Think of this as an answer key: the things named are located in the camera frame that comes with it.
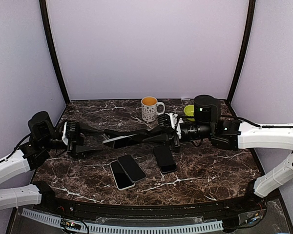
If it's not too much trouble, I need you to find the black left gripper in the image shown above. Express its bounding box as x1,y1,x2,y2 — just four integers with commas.
41,122,104,159

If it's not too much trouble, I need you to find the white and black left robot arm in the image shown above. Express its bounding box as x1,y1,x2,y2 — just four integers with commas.
0,111,103,213

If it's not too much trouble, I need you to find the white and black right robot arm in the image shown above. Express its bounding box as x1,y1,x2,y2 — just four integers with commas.
143,95,293,212

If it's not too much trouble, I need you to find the black phone dark case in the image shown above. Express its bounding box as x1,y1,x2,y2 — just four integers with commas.
153,146,177,174

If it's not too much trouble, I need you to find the black phone grey case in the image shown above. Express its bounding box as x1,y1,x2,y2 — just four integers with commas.
117,155,146,182

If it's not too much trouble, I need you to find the black phone white case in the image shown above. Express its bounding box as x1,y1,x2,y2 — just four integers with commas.
110,161,135,191

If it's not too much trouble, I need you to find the white spotted mug orange inside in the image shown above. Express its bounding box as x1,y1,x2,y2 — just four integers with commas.
141,97,166,122

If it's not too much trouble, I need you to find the lime green bowl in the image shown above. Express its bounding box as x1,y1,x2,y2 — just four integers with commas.
184,105,195,121

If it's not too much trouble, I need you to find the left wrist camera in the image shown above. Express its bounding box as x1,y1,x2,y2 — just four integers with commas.
62,121,79,146

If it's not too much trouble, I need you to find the white slotted cable duct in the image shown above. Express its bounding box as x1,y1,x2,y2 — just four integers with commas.
21,208,223,234

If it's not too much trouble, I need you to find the black left frame post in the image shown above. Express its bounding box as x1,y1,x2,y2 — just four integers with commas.
39,0,70,105

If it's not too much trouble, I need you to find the black frame post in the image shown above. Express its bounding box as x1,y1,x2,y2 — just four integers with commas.
226,0,256,104
39,0,70,105

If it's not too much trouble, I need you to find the black right frame post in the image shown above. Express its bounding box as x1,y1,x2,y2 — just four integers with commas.
226,0,256,104

